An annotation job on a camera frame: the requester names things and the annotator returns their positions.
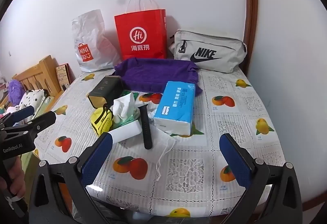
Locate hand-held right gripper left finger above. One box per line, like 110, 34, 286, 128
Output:
27, 133, 113, 224

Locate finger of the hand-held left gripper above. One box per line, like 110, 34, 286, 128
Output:
0, 106, 35, 127
13, 111, 57, 138

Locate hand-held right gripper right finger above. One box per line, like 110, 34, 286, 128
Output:
220, 133, 304, 224

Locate yellow pouch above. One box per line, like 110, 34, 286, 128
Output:
90, 104, 114, 137

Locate white sponge block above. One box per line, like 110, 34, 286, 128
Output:
107, 120, 142, 143

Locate black watch strap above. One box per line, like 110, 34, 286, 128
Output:
138, 105, 154, 150

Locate white wet wipe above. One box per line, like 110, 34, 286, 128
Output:
112, 92, 136, 125

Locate person's left hand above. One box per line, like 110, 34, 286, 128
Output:
10, 155, 26, 197

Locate white polka dot pillow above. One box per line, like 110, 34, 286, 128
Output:
19, 89, 49, 120

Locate light green bedsheet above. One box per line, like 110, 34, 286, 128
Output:
20, 150, 41, 176

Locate purple plush toy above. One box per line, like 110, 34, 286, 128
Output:
8, 80, 25, 106

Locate fruit-print tablecloth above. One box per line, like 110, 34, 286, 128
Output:
34, 68, 287, 219

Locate brown cardboard boxes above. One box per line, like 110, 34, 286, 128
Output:
12, 55, 63, 102

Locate dark green tin box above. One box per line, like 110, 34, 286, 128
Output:
87, 75, 125, 109

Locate blue tissue pack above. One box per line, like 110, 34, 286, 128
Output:
153, 81, 197, 136

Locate white plastic shopping bag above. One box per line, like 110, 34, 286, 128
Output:
72, 9, 122, 73

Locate purple towel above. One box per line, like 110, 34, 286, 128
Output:
114, 58, 203, 97

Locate grey waist bag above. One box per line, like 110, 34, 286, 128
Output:
168, 30, 248, 73

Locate red paper bag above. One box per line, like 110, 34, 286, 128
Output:
114, 0, 168, 61

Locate wooden door frame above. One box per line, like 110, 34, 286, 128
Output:
243, 0, 258, 76

